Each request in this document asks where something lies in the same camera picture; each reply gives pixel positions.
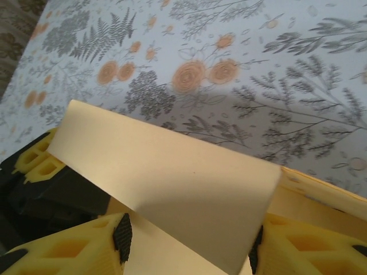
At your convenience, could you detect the floral patterned table cover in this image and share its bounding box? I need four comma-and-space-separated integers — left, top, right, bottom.
0, 0, 367, 198

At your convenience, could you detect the yellow paper box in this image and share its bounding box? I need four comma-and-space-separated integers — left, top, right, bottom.
47, 99, 367, 275

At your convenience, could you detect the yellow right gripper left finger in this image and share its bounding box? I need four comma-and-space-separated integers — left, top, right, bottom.
0, 212, 134, 275

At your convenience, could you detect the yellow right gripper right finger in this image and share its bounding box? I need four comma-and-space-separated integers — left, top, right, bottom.
247, 213, 367, 275

